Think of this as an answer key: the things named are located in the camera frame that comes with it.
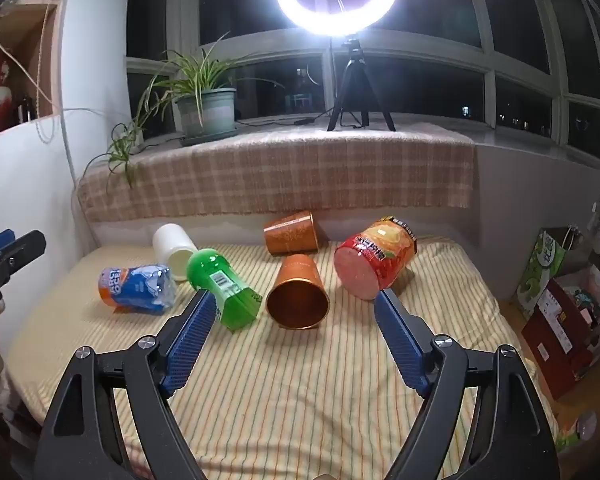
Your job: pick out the white window frame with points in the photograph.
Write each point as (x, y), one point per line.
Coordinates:
(405, 56)

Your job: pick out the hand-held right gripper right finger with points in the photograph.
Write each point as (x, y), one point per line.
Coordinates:
(397, 332)

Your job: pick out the green cardboard box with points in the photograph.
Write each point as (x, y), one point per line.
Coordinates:
(540, 272)

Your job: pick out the copper metal cup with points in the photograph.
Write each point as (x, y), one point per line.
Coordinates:
(295, 282)
(290, 235)

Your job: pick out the plaid blanket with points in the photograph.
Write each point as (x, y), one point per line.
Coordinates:
(280, 175)

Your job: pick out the wooden shelf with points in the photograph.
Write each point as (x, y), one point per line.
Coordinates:
(30, 12)

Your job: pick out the white plastic cup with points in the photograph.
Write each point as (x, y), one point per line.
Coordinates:
(172, 245)

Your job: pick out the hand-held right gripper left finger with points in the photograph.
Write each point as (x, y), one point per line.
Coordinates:
(192, 327)

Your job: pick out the blue crumpled can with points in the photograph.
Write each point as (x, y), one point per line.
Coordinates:
(130, 290)

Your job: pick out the dark red box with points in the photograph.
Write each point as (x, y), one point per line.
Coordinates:
(550, 342)

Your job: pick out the spider plant in grey pot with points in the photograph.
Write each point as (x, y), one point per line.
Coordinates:
(206, 110)

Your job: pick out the grey plant saucer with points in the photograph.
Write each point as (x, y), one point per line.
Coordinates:
(215, 136)

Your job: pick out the red orange noodle cup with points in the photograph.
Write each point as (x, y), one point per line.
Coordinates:
(375, 257)

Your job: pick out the green plastic bottle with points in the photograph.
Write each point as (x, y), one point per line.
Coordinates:
(215, 271)

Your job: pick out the yellow striped bed sheet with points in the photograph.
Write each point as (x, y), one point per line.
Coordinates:
(300, 405)

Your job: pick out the dark bottle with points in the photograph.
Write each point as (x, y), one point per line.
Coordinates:
(26, 110)

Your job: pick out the black tripod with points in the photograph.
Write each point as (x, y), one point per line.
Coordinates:
(352, 77)

